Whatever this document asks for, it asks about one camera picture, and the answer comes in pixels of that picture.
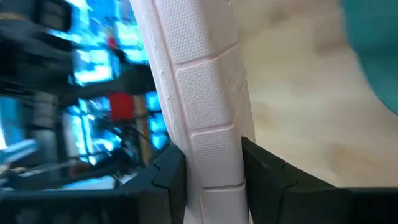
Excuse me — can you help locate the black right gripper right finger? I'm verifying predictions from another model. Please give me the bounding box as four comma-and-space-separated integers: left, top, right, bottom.
242, 136, 338, 224

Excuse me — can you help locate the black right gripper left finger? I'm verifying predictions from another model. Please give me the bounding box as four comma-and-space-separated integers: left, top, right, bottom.
119, 144, 187, 224

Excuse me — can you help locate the pink foam slide sandal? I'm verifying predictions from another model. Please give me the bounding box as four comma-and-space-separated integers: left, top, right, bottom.
129, 0, 256, 224

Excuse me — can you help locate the dark green slide sandal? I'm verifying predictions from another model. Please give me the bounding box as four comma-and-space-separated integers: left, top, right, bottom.
338, 0, 398, 116

